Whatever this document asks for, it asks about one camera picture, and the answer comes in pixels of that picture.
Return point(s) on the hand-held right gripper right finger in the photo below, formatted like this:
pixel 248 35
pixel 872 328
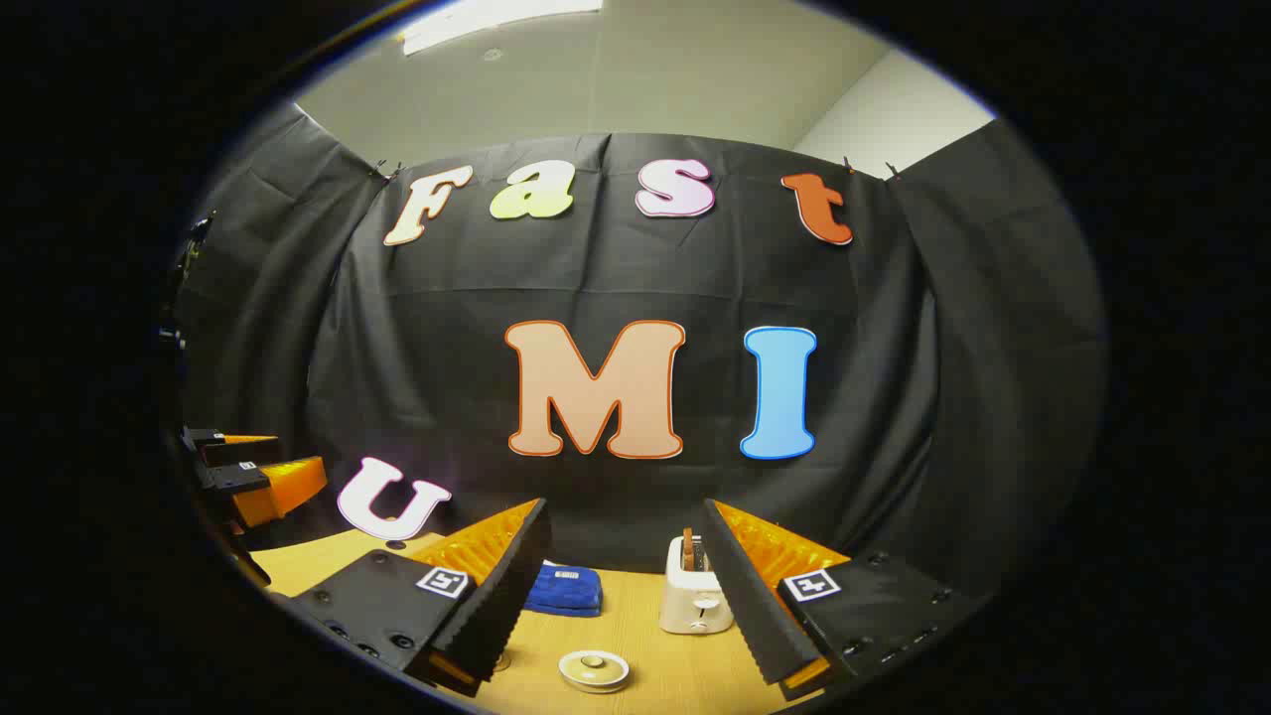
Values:
pixel 755 616

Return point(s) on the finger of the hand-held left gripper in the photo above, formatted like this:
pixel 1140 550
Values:
pixel 283 487
pixel 213 447

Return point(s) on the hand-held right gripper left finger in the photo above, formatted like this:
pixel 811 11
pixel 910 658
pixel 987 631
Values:
pixel 506 596

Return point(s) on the white teacup lid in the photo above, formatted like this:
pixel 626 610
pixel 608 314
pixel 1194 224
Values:
pixel 594 667

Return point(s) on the blue folded towel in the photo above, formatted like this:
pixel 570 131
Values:
pixel 566 591

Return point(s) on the white toaster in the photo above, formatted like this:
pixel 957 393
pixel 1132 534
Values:
pixel 690 601

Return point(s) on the toasted bread slice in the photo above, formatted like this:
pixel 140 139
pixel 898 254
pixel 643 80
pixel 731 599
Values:
pixel 687 548

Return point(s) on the black backdrop cloth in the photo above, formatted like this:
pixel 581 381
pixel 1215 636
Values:
pixel 616 278

